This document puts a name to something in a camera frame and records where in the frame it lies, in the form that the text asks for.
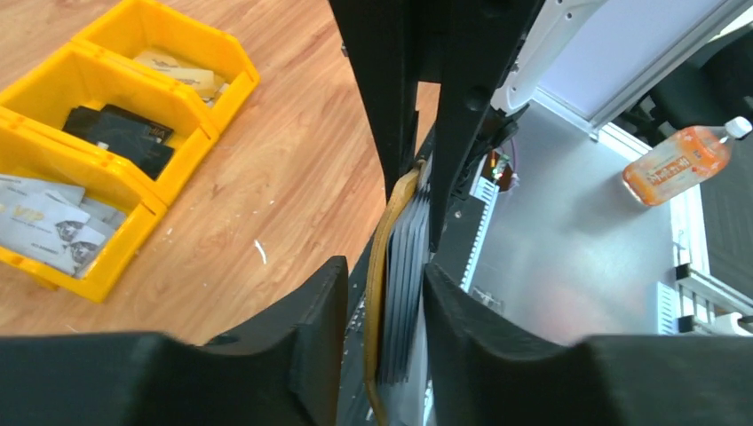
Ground aluminium frame rails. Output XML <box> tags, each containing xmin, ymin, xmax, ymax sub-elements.
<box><xmin>504</xmin><ymin>104</ymin><xmax>750</xmax><ymax>343</ymax></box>

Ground cards in yellow bin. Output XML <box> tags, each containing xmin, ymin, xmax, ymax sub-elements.
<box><xmin>1</xmin><ymin>174</ymin><xmax>127</xmax><ymax>279</ymax></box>

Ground black cards in bin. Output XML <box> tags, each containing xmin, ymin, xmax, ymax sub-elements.
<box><xmin>62</xmin><ymin>104</ymin><xmax>174</xmax><ymax>180</ymax></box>

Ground yellow leather card holder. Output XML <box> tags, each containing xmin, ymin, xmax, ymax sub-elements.
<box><xmin>363</xmin><ymin>161</ymin><xmax>431</xmax><ymax>425</ymax></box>

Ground yellow plastic bin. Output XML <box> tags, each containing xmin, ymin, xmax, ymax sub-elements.
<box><xmin>1</xmin><ymin>1</ymin><xmax>260</xmax><ymax>302</ymax></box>

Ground gold cards in bin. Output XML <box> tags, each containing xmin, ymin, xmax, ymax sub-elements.
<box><xmin>134</xmin><ymin>49</ymin><xmax>229</xmax><ymax>107</ymax></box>

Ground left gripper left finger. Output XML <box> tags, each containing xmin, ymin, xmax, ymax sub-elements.
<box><xmin>1</xmin><ymin>256</ymin><xmax>348</xmax><ymax>425</ymax></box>

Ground orange drink bottle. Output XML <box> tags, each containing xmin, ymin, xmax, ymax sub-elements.
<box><xmin>622</xmin><ymin>116</ymin><xmax>752</xmax><ymax>207</ymax></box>

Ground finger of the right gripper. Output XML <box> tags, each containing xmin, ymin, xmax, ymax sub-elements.
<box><xmin>329</xmin><ymin>0</ymin><xmax>418</xmax><ymax>198</ymax></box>
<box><xmin>429</xmin><ymin>0</ymin><xmax>543</xmax><ymax>252</ymax></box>

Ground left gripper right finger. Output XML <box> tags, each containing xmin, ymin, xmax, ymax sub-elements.
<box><xmin>423</xmin><ymin>264</ymin><xmax>752</xmax><ymax>425</ymax></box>

